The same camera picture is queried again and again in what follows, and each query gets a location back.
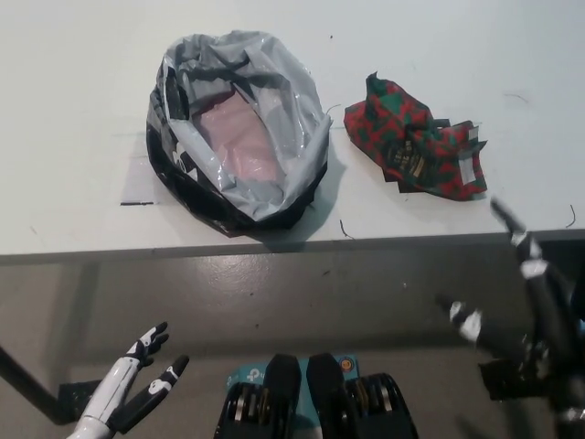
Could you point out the black table leg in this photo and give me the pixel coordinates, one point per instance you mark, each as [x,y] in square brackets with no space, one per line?
[27,379]

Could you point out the black grey plastic bag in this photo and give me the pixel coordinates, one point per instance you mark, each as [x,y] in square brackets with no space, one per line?
[183,183]

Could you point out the right black robot torso block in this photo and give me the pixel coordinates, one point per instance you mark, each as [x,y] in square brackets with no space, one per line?
[329,393]

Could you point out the pink flat packet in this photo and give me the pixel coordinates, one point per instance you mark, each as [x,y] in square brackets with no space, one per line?
[237,137]

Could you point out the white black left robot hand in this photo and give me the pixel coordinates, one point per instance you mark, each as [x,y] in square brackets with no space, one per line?
[114,384]

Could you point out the left black robot torso block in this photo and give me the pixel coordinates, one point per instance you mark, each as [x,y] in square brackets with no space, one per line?
[279,388]

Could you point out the thin black tape strip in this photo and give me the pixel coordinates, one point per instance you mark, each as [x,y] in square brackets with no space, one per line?
[137,203]

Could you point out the red green coffee bean bag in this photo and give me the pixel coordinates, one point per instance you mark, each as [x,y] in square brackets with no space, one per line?
[393,123]

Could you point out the black robot torso block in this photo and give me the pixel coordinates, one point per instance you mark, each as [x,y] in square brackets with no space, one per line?
[279,388]
[329,393]

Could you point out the black table foot plate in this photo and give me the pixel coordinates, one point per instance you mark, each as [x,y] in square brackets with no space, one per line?
[503,379]
[75,393]

